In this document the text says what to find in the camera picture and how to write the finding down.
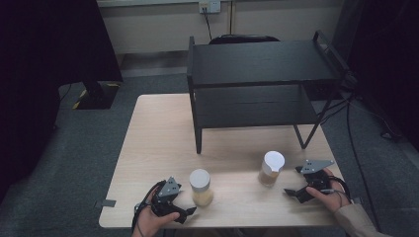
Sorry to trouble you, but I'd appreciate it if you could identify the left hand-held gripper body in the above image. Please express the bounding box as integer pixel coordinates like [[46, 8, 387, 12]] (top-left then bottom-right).
[[151, 176, 183, 218]]

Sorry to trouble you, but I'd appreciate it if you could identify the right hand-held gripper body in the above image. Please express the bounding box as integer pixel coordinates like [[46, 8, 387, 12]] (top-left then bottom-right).
[[299, 159, 335, 199]]

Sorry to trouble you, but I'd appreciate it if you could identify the glass jar with grey lid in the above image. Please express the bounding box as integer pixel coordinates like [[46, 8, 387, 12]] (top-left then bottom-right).
[[189, 168, 214, 208]]

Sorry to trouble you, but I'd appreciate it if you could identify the glass jar with white lid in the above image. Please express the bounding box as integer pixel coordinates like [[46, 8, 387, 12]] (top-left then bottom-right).
[[257, 150, 287, 189]]

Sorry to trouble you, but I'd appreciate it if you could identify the black two-tier shelf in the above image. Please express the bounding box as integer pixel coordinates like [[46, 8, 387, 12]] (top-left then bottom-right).
[[186, 30, 351, 155]]

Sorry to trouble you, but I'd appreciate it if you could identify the person's right hand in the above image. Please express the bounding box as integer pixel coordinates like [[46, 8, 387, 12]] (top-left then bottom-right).
[[305, 167, 352, 213]]

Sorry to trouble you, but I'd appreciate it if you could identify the person's left hand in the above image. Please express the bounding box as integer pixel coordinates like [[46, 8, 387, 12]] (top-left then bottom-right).
[[131, 197, 181, 237]]

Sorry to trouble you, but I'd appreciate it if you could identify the grey tape piece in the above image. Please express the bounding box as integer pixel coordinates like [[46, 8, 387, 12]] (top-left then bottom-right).
[[94, 198, 118, 209]]

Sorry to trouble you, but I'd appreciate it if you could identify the black stand base striped tape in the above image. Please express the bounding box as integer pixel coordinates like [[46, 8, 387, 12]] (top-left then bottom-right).
[[71, 81, 122, 111]]

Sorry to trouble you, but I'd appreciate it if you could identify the black curtain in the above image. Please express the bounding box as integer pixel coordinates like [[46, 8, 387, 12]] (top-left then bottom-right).
[[339, 0, 419, 151], [0, 0, 124, 201]]

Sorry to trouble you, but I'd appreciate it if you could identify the black chair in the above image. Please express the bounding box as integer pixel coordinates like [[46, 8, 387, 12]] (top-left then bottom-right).
[[208, 34, 281, 45]]

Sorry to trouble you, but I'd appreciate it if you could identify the right hand-held gripper black cable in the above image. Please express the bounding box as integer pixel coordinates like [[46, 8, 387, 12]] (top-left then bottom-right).
[[328, 175, 353, 205]]

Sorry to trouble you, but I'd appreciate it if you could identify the black floor cable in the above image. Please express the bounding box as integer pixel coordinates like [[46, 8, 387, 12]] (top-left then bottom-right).
[[317, 93, 404, 233]]

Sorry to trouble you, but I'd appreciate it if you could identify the black power cable at socket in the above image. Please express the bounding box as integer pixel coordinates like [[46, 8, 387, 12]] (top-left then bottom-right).
[[202, 7, 213, 41]]

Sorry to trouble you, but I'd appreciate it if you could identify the white wall socket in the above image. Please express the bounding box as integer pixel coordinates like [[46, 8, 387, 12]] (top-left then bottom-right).
[[198, 0, 222, 15]]

